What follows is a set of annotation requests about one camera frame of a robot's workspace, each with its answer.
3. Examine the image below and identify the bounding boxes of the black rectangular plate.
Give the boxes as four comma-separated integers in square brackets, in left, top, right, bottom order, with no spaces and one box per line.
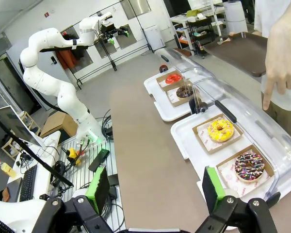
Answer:
[88,148,110,172]

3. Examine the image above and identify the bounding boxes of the person in white shirt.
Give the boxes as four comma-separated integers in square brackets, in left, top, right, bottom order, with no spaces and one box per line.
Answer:
[253,0,291,143]

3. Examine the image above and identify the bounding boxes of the brown serving tray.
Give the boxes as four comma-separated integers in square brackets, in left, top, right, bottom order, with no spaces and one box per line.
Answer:
[202,31,270,78]

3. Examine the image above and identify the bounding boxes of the pink sprinkled donut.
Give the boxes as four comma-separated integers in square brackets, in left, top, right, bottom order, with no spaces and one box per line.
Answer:
[215,145,275,192]

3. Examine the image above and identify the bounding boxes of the yellow glazed donut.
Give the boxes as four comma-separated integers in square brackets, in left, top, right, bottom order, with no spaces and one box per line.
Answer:
[207,118,235,143]

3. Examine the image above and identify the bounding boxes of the chocolate donut with nuts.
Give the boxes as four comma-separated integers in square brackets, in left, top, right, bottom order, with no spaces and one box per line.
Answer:
[176,84,194,99]

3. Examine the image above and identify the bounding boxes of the clear plastic display cover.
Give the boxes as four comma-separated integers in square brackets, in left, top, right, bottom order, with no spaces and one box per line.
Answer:
[193,77,291,204]
[155,47,219,83]

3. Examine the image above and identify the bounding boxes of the black computer keyboard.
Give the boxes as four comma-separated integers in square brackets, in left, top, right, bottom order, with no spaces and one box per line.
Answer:
[19,165,38,202]

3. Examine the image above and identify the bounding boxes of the black metal bar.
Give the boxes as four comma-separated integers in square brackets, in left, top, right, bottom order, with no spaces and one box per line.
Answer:
[0,110,74,188]

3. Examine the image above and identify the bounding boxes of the white cabinet box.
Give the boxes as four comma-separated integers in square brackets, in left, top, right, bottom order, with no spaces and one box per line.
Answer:
[143,23,165,52]

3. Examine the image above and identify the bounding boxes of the black metal clothes rack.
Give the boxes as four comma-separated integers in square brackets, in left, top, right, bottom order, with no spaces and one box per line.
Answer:
[74,24,155,90]

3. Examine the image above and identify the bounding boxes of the aluminium slotted mounting table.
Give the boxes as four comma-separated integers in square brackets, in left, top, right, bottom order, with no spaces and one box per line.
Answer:
[48,138,127,231]

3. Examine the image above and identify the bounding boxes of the white shelving unit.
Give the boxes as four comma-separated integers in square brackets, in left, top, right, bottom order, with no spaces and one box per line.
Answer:
[169,0,225,58]

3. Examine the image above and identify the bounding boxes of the white cylindrical bin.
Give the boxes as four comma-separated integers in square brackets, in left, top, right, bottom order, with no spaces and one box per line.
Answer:
[223,1,248,33]

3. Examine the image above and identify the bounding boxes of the yellow donut in box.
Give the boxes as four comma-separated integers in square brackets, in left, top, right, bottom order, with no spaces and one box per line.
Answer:
[192,113,243,155]

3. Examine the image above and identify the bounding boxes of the chocolate donut in box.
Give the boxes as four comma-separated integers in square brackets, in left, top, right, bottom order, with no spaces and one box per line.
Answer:
[165,84,197,107]

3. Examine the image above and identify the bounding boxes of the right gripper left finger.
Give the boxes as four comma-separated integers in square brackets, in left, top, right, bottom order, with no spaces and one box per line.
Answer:
[38,166,119,233]

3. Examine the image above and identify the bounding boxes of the red glazed donut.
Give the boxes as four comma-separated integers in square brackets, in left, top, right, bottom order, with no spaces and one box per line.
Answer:
[165,74,182,84]

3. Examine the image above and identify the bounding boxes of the orange jacket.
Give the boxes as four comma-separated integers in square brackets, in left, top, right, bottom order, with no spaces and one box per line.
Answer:
[55,48,76,70]

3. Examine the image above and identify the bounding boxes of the brown cardboard box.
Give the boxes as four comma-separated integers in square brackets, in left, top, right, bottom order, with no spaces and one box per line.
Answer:
[40,111,78,139]

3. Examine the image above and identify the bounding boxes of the yellow drink bottle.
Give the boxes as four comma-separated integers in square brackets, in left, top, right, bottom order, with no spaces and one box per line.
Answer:
[0,159,17,178]

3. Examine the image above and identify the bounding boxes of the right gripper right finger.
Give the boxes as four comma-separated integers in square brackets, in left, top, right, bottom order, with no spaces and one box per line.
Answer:
[195,166,278,233]

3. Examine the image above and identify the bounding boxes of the yellow emergency stop box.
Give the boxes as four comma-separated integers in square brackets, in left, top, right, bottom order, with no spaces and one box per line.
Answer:
[66,148,82,166]

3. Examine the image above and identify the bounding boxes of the chocolate donut colourful sprinkles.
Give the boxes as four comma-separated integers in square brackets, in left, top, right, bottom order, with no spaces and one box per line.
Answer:
[234,151,266,183]

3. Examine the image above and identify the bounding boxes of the person's left hand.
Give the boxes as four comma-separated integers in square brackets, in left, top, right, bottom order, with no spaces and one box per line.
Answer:
[261,18,291,111]

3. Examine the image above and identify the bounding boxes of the white desk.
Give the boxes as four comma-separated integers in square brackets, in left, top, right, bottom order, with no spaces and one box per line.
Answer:
[6,131,62,203]

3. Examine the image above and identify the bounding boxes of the white printed paper liner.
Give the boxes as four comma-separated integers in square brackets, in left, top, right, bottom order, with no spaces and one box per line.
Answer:
[159,79,175,89]
[200,120,242,149]
[168,91,192,102]
[219,160,270,192]

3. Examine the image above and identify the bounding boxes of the flat computer monitor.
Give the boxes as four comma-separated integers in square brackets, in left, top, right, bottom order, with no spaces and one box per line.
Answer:
[0,105,47,149]

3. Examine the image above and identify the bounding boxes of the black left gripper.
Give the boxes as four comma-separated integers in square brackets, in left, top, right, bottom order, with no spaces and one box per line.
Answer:
[98,23,131,46]

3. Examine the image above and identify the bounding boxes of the white display case tray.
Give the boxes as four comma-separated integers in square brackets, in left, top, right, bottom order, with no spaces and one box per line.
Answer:
[143,70,199,122]
[170,98,281,231]

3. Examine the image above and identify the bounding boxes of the black cable bundle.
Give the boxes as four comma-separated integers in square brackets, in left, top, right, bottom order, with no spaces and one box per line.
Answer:
[100,109,114,144]

